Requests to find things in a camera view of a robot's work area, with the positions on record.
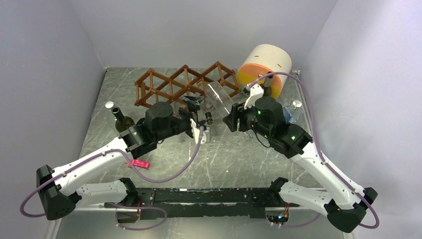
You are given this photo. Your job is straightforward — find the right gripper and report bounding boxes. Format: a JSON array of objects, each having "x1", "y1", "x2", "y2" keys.
[{"x1": 224, "y1": 97, "x2": 273, "y2": 140}]

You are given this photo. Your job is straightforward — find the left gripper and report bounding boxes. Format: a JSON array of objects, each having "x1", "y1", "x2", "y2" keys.
[{"x1": 155, "y1": 96, "x2": 207, "y2": 141}]

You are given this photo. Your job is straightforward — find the clear glass bottle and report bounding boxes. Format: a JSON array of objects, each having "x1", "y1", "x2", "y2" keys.
[{"x1": 205, "y1": 82, "x2": 234, "y2": 118}]

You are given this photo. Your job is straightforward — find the brown wooden wine rack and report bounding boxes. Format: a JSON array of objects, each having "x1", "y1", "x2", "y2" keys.
[{"x1": 134, "y1": 61, "x2": 241, "y2": 108}]

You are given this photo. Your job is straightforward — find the clear square labelled liquor bottle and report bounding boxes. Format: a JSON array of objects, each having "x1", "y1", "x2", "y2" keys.
[{"x1": 199, "y1": 97, "x2": 214, "y2": 125}]

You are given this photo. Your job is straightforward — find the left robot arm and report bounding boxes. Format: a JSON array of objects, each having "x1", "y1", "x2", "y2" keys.
[{"x1": 36, "y1": 96, "x2": 205, "y2": 221}]

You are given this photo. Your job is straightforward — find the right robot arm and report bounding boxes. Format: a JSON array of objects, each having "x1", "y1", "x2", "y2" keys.
[{"x1": 221, "y1": 97, "x2": 378, "y2": 233}]

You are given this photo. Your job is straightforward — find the olive green wine bottle right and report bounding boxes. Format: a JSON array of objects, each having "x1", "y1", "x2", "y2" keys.
[{"x1": 260, "y1": 75, "x2": 273, "y2": 97}]

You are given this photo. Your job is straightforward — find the blue square bottle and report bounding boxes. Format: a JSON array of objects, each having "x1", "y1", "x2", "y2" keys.
[{"x1": 283, "y1": 100, "x2": 303, "y2": 123}]

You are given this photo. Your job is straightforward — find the dark green wine bottle left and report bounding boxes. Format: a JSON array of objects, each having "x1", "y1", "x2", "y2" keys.
[{"x1": 111, "y1": 106, "x2": 135, "y2": 133}]

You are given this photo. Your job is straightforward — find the silver round bottle cap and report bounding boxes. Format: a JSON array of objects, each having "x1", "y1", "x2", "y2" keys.
[{"x1": 105, "y1": 101, "x2": 114, "y2": 110}]

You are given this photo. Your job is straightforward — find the cream orange yellow cylinder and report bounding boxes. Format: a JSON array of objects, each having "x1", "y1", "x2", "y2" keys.
[{"x1": 236, "y1": 44, "x2": 292, "y2": 87}]

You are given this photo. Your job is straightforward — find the pink plastic tool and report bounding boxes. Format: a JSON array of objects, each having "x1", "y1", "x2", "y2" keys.
[{"x1": 125, "y1": 159, "x2": 150, "y2": 169}]

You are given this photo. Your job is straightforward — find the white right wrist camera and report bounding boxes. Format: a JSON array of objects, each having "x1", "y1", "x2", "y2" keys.
[{"x1": 243, "y1": 84, "x2": 264, "y2": 110}]

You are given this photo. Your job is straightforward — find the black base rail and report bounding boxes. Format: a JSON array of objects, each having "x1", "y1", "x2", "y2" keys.
[{"x1": 56, "y1": 187, "x2": 330, "y2": 220}]

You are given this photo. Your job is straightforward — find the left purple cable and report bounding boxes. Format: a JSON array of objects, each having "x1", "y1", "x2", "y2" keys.
[{"x1": 19, "y1": 126, "x2": 206, "y2": 219}]

